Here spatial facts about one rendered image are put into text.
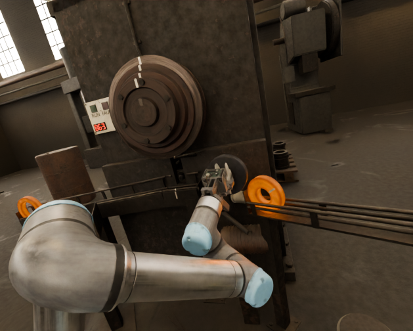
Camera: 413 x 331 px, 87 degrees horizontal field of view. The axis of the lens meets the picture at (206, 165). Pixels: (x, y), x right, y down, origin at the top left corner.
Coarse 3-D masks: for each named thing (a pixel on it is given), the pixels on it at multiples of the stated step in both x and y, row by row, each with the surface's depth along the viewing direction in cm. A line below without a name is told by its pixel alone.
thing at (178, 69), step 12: (132, 60) 96; (144, 60) 95; (156, 60) 94; (168, 60) 93; (120, 72) 99; (180, 72) 93; (192, 84) 94; (192, 96) 96; (120, 132) 109; (192, 132) 101; (132, 144) 110; (156, 156) 109; (168, 156) 107
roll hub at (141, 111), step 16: (144, 80) 89; (128, 96) 94; (144, 96) 93; (160, 96) 91; (128, 112) 97; (144, 112) 93; (160, 112) 93; (176, 112) 92; (128, 128) 98; (144, 128) 97; (160, 128) 96
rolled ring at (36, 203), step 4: (28, 196) 144; (20, 200) 144; (24, 200) 143; (28, 200) 142; (32, 200) 142; (36, 200) 144; (20, 204) 145; (24, 204) 148; (32, 204) 143; (36, 204) 142; (40, 204) 144; (20, 208) 147; (24, 208) 149; (36, 208) 143; (20, 212) 148; (24, 212) 148; (28, 212) 150; (24, 216) 148; (28, 216) 148
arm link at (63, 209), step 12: (48, 204) 42; (60, 204) 41; (72, 204) 43; (36, 216) 38; (48, 216) 36; (60, 216) 36; (72, 216) 37; (84, 216) 41; (24, 228) 37; (36, 312) 39; (48, 312) 39; (60, 312) 40; (36, 324) 40; (48, 324) 39; (60, 324) 40; (72, 324) 42; (84, 324) 45
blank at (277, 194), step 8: (264, 176) 85; (256, 184) 87; (264, 184) 84; (272, 184) 81; (248, 192) 92; (256, 192) 88; (272, 192) 82; (280, 192) 81; (256, 200) 90; (264, 200) 89; (272, 200) 83; (280, 200) 81; (272, 208) 85
